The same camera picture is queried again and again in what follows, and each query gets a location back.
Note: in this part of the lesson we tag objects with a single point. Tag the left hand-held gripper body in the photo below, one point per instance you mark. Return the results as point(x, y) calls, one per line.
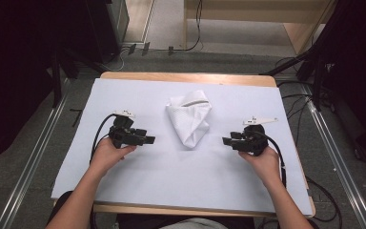
point(122, 133)

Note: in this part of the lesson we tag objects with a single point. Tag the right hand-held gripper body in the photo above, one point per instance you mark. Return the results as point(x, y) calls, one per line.
point(254, 140)

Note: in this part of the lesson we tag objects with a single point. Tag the white mesh laundry bag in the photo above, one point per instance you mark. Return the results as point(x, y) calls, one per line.
point(189, 119)

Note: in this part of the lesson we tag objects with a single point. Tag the person's left hand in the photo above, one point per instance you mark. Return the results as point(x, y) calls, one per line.
point(106, 156)

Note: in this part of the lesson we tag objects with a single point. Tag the person's right hand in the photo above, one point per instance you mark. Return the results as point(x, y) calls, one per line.
point(267, 165)

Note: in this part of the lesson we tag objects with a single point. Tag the white table cover sheet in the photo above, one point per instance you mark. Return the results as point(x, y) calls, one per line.
point(178, 178)

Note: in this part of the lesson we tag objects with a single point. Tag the wooden table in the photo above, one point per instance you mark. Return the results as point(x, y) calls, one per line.
point(187, 76)

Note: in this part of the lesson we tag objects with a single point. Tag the black metal stand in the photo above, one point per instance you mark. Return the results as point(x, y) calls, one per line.
point(56, 79)
point(316, 70)

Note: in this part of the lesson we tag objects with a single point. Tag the person's grey shirt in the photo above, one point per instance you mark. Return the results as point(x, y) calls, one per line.
point(193, 223)

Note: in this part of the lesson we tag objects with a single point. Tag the black chair armrest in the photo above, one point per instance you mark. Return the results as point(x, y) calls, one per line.
point(55, 210)

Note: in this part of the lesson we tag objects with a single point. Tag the black cabinet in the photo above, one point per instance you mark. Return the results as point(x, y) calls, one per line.
point(105, 28)

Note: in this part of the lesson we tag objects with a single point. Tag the black curtain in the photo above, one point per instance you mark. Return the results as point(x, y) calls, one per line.
point(359, 79)
point(16, 63)

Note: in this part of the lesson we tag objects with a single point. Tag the light wooden bench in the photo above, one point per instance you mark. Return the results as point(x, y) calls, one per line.
point(254, 14)

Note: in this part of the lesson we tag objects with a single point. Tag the metal floor rail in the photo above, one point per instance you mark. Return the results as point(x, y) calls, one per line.
point(31, 165)
point(340, 165)

